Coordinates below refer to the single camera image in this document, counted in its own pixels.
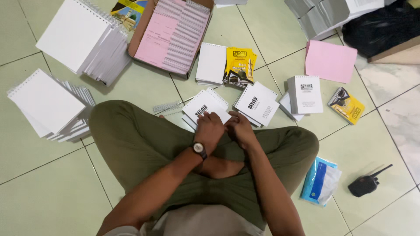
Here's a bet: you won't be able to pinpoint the person's right hand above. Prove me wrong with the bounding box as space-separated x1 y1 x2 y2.
225 111 260 151

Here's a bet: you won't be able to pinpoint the person's left hand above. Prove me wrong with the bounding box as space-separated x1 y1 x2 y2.
194 111 226 153

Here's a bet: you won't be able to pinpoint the white printed sheet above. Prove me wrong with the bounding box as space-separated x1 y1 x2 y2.
182 91 232 125

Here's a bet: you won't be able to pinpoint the stack of printed white pages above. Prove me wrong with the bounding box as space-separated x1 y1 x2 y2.
181 87 230 130

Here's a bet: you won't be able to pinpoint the tilted stack of printed pages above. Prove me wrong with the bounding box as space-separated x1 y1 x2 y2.
233 81 280 128

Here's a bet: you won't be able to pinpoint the black wristwatch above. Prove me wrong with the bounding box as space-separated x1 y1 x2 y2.
192 141 208 161

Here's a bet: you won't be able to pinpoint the white spiral binding coil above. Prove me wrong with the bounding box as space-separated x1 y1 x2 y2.
152 101 183 115

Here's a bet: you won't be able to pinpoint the person's bare foot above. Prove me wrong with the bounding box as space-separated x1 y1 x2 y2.
196 155 245 179

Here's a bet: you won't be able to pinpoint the stack of blank white pages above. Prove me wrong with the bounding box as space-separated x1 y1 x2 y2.
195 42 228 87

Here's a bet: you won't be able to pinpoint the stack of yellow booklet covers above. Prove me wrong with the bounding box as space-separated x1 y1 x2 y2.
222 47 258 89

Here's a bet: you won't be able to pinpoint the small stack of white sheets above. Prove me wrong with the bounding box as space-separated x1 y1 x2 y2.
278 92 305 122

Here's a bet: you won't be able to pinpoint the upright stack of printed pages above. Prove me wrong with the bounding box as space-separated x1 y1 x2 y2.
287 75 324 115

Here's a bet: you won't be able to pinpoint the person's olive green trousers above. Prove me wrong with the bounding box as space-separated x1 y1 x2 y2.
89 100 320 231

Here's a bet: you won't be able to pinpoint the cardboard box with pink sheets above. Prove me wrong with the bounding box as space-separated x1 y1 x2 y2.
127 0 215 80

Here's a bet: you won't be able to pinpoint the blue and white plastic packet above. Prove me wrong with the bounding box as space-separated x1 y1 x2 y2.
300 156 342 207

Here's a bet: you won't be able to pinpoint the person's beige shirt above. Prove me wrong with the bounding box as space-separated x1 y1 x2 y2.
102 205 267 236

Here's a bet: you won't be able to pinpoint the stack of pink paper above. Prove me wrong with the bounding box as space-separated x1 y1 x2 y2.
305 40 358 84

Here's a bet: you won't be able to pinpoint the yellow spiral booklet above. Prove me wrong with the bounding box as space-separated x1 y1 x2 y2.
327 87 366 125

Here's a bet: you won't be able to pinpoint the white paper sheets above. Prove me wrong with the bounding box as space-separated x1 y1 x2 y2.
214 0 248 9

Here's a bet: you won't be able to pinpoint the colourful picture cover stack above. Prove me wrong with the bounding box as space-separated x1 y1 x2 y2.
110 0 148 32

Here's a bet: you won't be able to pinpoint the heap of grey paper stacks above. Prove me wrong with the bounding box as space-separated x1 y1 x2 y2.
284 0 397 41

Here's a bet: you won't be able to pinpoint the black walkie-talkie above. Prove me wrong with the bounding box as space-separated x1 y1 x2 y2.
347 164 394 198

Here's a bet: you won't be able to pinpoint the large stack of white spiral notebooks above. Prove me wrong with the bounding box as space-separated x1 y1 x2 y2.
35 0 132 87

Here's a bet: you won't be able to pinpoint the fanned stack of white spiral notebooks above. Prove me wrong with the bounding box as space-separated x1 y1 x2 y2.
7 68 96 143

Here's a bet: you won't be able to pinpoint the black plastic bag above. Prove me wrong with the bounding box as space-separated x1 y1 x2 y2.
342 0 420 59

